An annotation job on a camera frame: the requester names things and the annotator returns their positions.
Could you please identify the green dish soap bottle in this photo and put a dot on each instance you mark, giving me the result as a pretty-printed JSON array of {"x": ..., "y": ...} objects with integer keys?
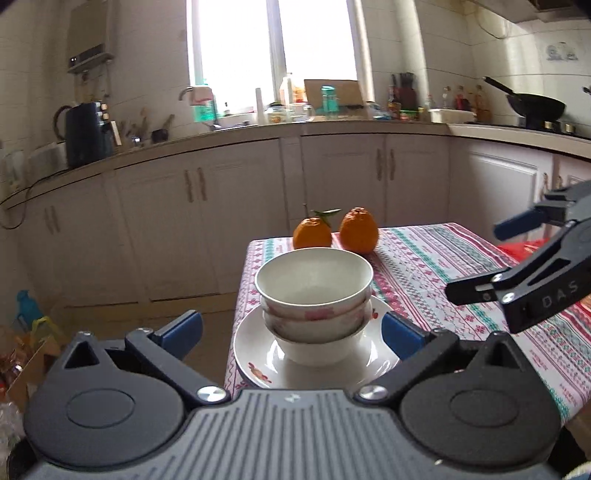
[{"x": 205, "y": 113}]

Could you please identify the wall decal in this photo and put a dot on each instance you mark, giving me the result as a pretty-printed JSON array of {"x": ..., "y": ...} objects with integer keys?
[{"x": 561, "y": 51}]

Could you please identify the white plastic tray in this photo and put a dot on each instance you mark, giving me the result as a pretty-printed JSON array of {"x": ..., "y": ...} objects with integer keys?
[{"x": 451, "y": 115}]

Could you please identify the knife block with knives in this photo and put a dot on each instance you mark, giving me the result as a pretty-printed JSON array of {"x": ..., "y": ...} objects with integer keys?
[{"x": 408, "y": 94}]

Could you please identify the white cup stack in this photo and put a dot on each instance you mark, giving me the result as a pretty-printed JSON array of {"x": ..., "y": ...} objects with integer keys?
[{"x": 259, "y": 108}]

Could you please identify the white floral bowl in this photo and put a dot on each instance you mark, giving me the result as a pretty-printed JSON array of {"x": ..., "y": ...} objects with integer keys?
[
  {"x": 318, "y": 325},
  {"x": 314, "y": 281},
  {"x": 318, "y": 350}
]

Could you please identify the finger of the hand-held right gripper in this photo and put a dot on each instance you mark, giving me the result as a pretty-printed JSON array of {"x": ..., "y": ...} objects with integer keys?
[
  {"x": 531, "y": 263},
  {"x": 515, "y": 226}
]

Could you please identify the black wok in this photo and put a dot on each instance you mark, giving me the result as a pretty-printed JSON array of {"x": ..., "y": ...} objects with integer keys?
[{"x": 538, "y": 106}]

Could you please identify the red printed carton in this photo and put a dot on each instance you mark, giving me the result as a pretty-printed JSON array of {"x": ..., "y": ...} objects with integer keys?
[{"x": 521, "y": 249}]

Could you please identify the glass mug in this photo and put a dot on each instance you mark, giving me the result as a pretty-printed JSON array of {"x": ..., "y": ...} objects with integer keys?
[{"x": 302, "y": 112}]

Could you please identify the teal water bottle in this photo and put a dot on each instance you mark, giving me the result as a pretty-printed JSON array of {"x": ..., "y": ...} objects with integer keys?
[{"x": 329, "y": 101}]

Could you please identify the small black pan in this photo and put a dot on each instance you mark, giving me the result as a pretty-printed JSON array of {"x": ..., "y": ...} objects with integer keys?
[{"x": 159, "y": 135}]

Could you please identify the red seasoning bottle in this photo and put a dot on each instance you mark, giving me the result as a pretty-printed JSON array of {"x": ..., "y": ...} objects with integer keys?
[{"x": 460, "y": 99}]

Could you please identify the dark sauce bottle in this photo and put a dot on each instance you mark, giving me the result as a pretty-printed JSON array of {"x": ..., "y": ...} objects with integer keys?
[{"x": 393, "y": 104}]

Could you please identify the wall water heater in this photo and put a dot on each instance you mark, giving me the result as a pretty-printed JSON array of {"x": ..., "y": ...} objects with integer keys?
[{"x": 90, "y": 37}]

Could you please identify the cardboard box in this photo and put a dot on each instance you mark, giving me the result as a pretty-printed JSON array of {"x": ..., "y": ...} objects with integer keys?
[{"x": 32, "y": 369}]

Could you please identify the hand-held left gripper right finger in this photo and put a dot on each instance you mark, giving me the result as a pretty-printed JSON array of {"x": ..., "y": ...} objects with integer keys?
[{"x": 401, "y": 332}]

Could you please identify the clear plastic bottle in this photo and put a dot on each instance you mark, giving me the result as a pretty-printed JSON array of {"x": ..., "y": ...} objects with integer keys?
[{"x": 446, "y": 99}]

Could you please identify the glass teapot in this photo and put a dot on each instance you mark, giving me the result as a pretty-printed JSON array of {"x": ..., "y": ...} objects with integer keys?
[{"x": 277, "y": 114}]

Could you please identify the orange with leaf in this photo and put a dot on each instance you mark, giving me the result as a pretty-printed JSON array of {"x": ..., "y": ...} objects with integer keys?
[{"x": 311, "y": 233}]

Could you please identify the beige kitchen countertop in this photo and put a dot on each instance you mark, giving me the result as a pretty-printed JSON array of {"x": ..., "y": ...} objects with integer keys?
[{"x": 323, "y": 127}]

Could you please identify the blue bottle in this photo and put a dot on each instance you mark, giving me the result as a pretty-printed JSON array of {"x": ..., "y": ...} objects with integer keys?
[{"x": 28, "y": 311}]

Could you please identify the patterned tablecloth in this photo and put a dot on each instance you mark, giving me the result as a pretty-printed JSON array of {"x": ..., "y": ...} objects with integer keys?
[{"x": 438, "y": 258}]

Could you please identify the utensil holder with utensils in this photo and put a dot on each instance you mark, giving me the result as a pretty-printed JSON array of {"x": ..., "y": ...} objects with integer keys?
[{"x": 133, "y": 131}]

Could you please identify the white floral plate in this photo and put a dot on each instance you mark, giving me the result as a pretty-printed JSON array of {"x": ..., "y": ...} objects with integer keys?
[{"x": 258, "y": 350}]

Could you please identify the bumpy orange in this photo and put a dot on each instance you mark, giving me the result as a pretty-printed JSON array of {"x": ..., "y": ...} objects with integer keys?
[{"x": 359, "y": 230}]

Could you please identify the kitchen window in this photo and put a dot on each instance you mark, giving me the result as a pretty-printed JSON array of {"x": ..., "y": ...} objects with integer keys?
[{"x": 231, "y": 55}]

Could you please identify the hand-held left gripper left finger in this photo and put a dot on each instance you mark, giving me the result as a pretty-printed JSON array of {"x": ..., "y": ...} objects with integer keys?
[{"x": 182, "y": 330}]

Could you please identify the gas stove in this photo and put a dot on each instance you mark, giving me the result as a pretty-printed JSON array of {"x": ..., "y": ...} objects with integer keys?
[{"x": 545, "y": 127}]

